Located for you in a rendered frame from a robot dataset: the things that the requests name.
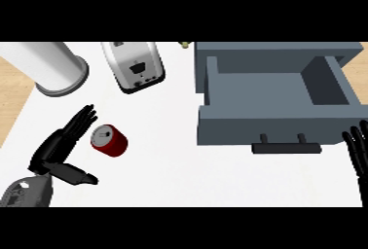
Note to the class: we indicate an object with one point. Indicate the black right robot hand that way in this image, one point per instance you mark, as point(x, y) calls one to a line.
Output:
point(358, 152)

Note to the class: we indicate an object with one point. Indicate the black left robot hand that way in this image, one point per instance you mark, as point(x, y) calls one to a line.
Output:
point(58, 149)

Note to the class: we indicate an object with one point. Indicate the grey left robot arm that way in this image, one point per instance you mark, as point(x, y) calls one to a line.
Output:
point(25, 192)

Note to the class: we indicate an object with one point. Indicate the red can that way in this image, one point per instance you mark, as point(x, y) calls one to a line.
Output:
point(109, 140)

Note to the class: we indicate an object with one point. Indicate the grey drawer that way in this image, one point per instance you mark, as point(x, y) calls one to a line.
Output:
point(278, 100)

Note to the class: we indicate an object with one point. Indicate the white cylindrical container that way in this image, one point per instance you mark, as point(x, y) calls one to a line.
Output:
point(44, 66)

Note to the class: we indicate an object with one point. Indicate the silver black appliance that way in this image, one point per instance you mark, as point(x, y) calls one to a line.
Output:
point(135, 66)

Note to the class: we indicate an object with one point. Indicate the grey cabinet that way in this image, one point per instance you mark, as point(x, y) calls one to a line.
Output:
point(268, 55)

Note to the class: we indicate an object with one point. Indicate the small yellow-green object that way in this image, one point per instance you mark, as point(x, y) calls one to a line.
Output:
point(185, 44)

